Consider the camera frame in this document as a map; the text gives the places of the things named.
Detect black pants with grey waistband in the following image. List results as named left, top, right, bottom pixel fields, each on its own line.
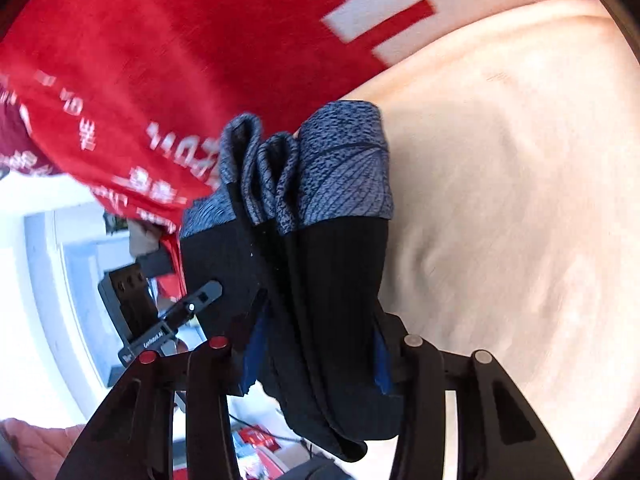
left=180, top=101, right=402, bottom=462

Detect red blanket with white characters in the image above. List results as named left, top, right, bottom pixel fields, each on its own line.
left=1, top=0, right=548, bottom=299

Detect cream beige towel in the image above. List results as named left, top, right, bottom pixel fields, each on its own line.
left=354, top=0, right=639, bottom=479

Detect black cable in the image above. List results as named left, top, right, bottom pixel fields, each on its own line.
left=228, top=413, right=321, bottom=461

